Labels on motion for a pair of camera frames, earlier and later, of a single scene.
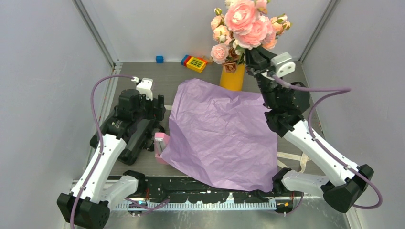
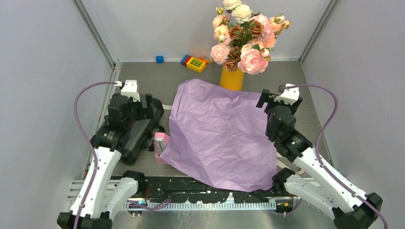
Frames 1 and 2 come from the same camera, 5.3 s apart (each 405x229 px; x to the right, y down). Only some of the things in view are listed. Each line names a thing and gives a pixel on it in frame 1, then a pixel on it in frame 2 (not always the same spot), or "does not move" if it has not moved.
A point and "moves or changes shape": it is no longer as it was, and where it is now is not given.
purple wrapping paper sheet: x=224 y=136 does not move
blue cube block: x=159 y=59 does not move
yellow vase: x=233 y=81 does not move
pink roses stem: x=250 y=29 moves or changes shape
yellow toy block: x=196 y=65 does not move
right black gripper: x=259 y=61 → x=293 y=107
